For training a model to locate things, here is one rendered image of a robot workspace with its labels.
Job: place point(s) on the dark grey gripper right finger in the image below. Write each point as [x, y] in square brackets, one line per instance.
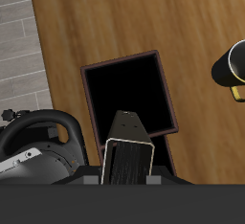
[162, 175]

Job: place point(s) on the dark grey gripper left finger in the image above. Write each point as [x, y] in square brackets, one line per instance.
[86, 174]

